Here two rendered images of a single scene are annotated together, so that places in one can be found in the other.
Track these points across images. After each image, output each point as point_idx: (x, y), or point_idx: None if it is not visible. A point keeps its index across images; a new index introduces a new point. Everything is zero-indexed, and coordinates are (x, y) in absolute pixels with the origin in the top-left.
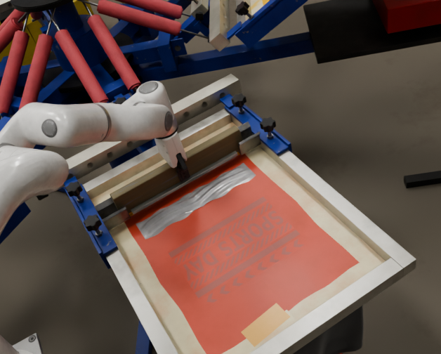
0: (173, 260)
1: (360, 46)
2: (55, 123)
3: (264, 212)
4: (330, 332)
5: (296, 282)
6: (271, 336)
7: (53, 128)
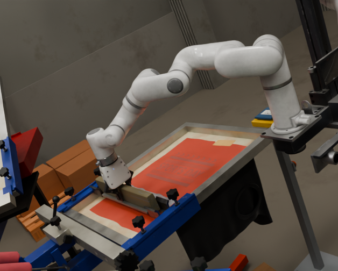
0: (192, 182)
1: (26, 195)
2: (153, 69)
3: (156, 170)
4: None
5: (199, 145)
6: (229, 139)
7: (155, 71)
